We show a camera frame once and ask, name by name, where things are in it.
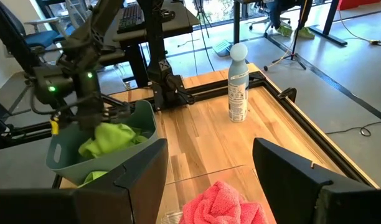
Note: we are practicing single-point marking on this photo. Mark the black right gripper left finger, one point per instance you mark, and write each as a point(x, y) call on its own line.
point(140, 186)

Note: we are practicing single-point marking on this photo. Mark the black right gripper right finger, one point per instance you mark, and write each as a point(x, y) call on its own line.
point(287, 186)

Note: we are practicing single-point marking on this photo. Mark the green microfiber towel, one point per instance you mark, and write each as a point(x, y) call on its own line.
point(109, 137)
point(95, 177)

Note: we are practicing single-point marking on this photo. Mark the pink microfiber towel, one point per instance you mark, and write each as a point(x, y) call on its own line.
point(221, 205)

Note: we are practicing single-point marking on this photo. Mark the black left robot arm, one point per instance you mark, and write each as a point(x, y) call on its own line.
point(159, 71)

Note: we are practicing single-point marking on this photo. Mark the clear plastic bin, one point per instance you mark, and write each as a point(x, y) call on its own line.
point(178, 193)

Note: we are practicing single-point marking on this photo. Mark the yellow tape tag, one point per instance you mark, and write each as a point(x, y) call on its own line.
point(54, 126)

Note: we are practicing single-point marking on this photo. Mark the teal plastic basket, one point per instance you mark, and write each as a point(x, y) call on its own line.
point(69, 155)

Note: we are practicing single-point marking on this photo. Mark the blue office chair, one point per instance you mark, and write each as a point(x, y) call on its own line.
point(41, 37)

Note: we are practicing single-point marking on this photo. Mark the black table clamp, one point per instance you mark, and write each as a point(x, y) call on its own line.
point(288, 93)

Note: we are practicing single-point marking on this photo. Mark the light blue spray bottle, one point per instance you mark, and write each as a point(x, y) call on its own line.
point(238, 93)

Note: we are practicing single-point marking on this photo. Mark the black computer keyboard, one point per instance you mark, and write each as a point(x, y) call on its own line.
point(131, 17)

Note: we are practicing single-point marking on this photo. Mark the grey desk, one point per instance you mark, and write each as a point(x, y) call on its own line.
point(178, 25)

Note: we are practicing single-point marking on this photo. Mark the black tripod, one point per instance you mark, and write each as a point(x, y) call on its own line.
point(294, 46)

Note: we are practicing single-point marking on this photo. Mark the grey foot pedal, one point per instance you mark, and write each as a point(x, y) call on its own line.
point(222, 48)

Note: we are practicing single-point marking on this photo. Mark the person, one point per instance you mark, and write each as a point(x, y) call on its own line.
point(284, 30)

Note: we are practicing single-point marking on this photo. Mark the black desk foot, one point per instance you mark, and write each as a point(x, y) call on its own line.
point(329, 35)

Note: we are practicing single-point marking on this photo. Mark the white office chair base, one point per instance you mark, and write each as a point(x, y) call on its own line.
point(265, 23)

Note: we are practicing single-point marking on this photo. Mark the red box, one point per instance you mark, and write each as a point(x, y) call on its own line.
point(358, 3)

